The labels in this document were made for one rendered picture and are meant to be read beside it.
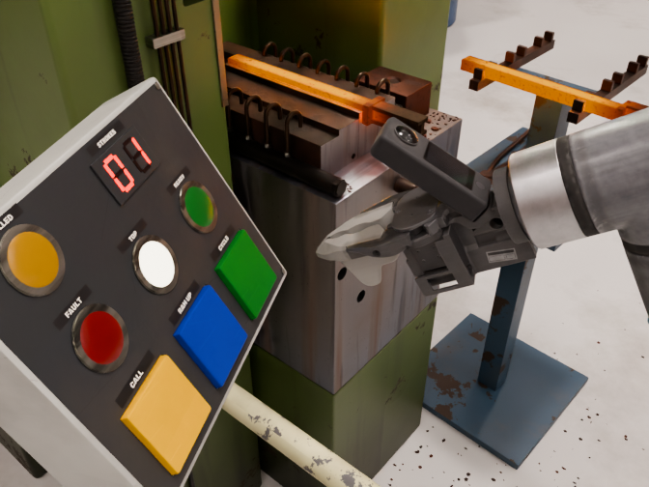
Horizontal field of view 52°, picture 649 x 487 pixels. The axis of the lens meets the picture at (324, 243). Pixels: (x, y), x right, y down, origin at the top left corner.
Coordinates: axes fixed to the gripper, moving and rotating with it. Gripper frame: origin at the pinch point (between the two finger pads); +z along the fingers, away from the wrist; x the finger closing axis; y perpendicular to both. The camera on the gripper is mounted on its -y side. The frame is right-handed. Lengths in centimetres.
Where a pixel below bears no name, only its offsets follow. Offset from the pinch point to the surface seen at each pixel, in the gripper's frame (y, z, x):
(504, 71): 17, -9, 75
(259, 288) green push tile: 2.8, 10.2, -0.3
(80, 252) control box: -14.8, 11.0, -15.8
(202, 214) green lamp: -8.0, 10.6, -0.5
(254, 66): -9, 27, 56
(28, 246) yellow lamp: -18.3, 10.6, -19.6
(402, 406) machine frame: 79, 40, 54
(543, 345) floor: 114, 17, 103
